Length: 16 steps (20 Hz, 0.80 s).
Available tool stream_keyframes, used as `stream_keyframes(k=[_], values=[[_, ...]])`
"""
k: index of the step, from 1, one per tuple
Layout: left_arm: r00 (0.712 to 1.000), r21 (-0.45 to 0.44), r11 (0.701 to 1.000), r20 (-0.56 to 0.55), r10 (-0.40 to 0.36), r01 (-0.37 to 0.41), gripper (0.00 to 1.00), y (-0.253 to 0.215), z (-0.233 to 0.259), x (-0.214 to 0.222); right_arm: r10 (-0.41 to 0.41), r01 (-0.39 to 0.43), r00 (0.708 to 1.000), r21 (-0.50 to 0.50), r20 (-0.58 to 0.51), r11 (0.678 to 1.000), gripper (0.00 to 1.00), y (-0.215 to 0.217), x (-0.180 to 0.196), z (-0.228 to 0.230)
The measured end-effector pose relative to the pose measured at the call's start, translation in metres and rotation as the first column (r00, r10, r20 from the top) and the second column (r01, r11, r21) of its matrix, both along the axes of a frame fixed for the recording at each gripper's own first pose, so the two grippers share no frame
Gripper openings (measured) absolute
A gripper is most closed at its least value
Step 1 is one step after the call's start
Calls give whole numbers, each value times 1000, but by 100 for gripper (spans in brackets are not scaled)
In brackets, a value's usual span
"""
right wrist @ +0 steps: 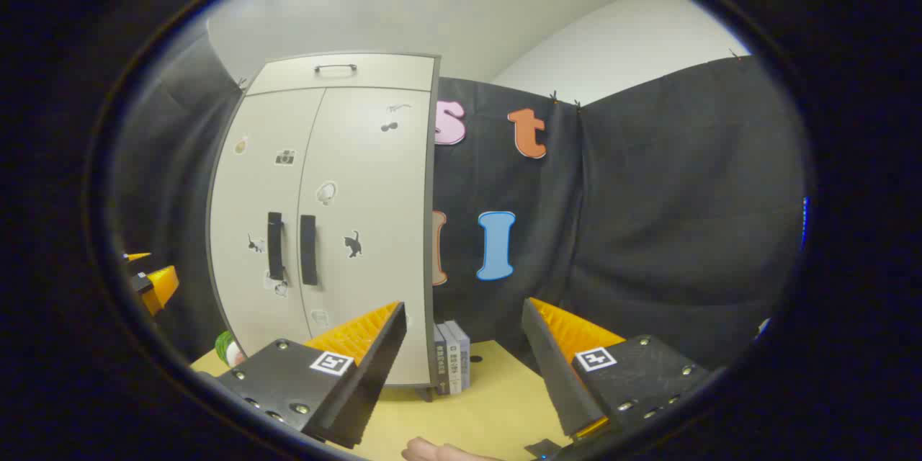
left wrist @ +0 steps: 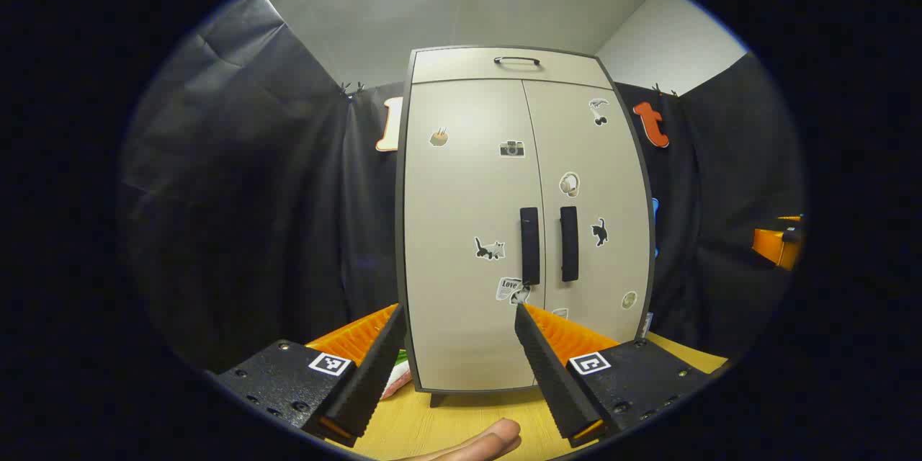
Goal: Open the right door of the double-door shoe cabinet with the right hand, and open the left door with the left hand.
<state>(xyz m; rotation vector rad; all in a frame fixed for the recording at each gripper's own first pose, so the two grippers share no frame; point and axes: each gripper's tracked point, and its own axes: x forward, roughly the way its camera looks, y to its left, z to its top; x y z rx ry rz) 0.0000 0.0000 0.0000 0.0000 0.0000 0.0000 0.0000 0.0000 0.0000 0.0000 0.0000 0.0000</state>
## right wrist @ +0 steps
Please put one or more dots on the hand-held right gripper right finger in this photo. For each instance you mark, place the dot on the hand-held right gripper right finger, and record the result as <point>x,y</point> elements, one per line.
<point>555,374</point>

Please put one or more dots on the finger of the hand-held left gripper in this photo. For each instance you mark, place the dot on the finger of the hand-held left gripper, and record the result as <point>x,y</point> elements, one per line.
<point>137,256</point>
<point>164,287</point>

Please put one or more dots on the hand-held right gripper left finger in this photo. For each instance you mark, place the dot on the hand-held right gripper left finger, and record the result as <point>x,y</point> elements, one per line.
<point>374,374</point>

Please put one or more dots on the cabinet door with camera sticker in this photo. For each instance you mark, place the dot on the cabinet door with camera sticker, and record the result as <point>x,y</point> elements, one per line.
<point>245,194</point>

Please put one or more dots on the cabinet door with headphone sticker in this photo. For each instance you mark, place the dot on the cabinet door with headphone sticker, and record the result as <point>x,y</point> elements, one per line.
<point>374,180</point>

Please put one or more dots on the grey double-door shoe cabinet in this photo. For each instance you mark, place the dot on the grey double-door shoe cabinet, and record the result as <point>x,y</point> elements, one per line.
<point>431,180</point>

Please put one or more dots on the grey cabinet drawer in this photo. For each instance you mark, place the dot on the grey cabinet drawer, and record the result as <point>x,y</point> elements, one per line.
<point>389,75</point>

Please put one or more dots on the dark grey book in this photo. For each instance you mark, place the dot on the dark grey book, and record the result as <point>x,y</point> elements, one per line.
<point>440,360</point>

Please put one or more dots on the light grey book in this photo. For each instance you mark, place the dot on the light grey book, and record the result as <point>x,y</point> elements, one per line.
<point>455,356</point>

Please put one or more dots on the green and white round object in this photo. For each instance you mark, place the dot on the green and white round object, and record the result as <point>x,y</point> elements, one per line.
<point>225,349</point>

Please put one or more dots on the black backdrop cloth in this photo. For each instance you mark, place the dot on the black backdrop cloth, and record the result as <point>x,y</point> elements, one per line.
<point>648,230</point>

